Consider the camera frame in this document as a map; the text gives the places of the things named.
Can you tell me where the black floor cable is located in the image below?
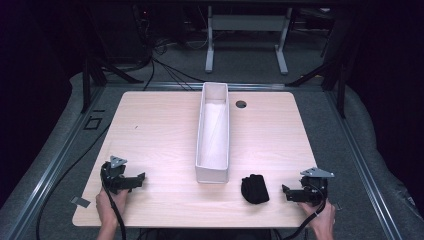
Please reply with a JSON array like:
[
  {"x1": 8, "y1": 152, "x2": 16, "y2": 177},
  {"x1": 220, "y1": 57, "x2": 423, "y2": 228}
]
[{"x1": 35, "y1": 122, "x2": 112, "y2": 240}]

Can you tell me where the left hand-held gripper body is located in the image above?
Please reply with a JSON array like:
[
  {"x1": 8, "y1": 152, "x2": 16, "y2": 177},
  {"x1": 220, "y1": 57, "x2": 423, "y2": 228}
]
[{"x1": 100, "y1": 155, "x2": 138, "y2": 195}]

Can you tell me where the black metal stand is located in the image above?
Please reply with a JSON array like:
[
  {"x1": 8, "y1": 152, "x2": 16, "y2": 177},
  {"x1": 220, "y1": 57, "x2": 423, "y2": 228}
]
[
  {"x1": 285, "y1": 56, "x2": 348, "y2": 118},
  {"x1": 81, "y1": 54, "x2": 145, "y2": 115}
]

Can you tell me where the bundle of black cables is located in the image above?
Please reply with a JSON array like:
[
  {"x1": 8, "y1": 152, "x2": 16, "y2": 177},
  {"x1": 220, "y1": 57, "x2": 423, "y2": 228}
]
[{"x1": 133, "y1": 6, "x2": 208, "y2": 92}]

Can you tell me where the aluminium floor rail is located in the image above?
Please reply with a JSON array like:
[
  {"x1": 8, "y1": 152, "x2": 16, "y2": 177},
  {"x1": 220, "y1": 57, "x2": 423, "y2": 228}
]
[
  {"x1": 324, "y1": 90, "x2": 404, "y2": 240},
  {"x1": 6, "y1": 87, "x2": 107, "y2": 240},
  {"x1": 105, "y1": 81, "x2": 323, "y2": 92}
]

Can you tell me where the black folded sock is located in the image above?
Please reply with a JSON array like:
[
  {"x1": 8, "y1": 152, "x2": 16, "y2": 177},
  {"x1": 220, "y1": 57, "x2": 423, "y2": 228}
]
[{"x1": 240, "y1": 173, "x2": 271, "y2": 205}]

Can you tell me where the long white fabric box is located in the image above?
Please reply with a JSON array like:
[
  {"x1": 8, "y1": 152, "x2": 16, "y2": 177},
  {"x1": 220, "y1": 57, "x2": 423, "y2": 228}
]
[{"x1": 194, "y1": 81, "x2": 231, "y2": 185}]

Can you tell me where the grey tape strip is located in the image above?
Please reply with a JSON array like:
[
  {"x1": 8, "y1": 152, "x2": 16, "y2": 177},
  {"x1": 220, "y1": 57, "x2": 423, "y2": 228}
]
[{"x1": 69, "y1": 195, "x2": 92, "y2": 209}]

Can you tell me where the black tape square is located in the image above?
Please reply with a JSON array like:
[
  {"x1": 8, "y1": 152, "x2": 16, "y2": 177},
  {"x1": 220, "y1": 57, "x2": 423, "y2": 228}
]
[{"x1": 83, "y1": 115, "x2": 103, "y2": 131}]

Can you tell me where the person's left hand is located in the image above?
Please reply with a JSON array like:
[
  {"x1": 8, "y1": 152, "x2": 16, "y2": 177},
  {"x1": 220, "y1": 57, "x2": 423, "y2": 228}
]
[{"x1": 95, "y1": 187, "x2": 130, "y2": 231}]

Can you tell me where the grey metal desk frame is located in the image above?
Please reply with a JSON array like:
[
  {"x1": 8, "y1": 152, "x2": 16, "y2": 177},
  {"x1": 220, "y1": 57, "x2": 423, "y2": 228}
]
[{"x1": 204, "y1": 5, "x2": 293, "y2": 75}]

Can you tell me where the person's right hand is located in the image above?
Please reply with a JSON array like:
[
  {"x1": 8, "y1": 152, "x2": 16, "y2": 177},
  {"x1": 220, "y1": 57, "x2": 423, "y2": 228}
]
[{"x1": 299, "y1": 199, "x2": 337, "y2": 238}]

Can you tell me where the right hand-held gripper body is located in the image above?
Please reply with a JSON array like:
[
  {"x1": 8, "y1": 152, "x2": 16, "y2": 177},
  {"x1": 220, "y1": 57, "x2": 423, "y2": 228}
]
[{"x1": 289, "y1": 167, "x2": 336, "y2": 207}]

